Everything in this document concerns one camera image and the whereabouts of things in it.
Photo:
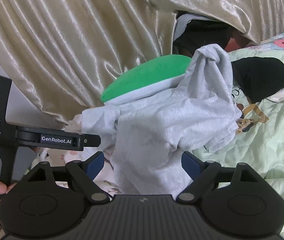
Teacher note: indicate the grey garment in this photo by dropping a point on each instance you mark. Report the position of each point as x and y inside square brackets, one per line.
[152, 130]

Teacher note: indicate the beige satin curtain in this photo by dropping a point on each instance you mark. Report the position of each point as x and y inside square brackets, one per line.
[69, 42]

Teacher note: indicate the black garment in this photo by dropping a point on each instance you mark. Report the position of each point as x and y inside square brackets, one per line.
[264, 77]

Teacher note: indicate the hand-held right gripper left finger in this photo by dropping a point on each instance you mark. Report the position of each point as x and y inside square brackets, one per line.
[97, 162]

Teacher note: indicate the green plush pillow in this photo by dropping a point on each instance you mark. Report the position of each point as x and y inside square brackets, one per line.
[144, 77]

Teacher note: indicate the white cloth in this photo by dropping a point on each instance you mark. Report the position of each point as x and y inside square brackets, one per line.
[182, 25]

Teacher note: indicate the light green printed blanket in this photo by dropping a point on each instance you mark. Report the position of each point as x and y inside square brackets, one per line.
[269, 142]

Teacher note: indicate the red cloth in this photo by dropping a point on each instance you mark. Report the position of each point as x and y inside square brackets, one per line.
[235, 42]

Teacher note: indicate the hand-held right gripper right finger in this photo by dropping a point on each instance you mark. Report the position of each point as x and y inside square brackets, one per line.
[190, 165]

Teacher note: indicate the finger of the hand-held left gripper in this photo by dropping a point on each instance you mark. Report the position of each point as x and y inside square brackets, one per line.
[92, 140]

